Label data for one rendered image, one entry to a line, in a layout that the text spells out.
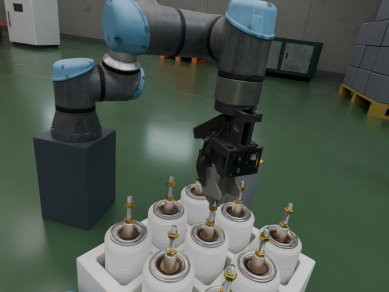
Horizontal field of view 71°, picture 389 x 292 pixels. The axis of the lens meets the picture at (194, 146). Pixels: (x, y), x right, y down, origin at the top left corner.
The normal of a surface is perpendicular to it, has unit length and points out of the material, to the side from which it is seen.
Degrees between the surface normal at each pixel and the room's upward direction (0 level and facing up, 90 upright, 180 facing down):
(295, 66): 90
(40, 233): 0
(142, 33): 95
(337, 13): 90
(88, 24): 90
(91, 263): 0
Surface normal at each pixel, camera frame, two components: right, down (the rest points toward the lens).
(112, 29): -0.82, 0.13
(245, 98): 0.23, 0.40
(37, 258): 0.12, -0.91
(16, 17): -0.25, 0.35
